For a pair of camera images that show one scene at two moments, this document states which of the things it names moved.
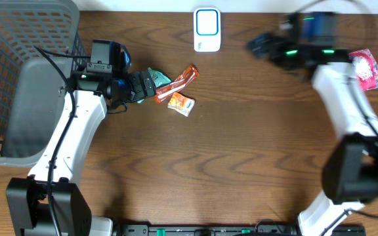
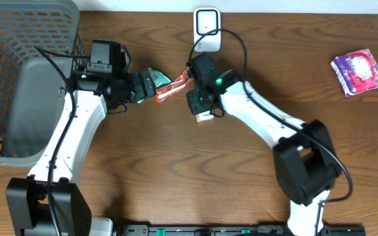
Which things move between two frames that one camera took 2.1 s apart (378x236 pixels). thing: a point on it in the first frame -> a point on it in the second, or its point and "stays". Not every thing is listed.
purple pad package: x=369 y=76 stays
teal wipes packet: x=159 y=79 stays
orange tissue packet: x=182 y=103 -> x=205 y=117
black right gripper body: x=287 y=54 -> x=197 y=103
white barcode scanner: x=207 y=29 stays
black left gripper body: x=138 y=86 stays
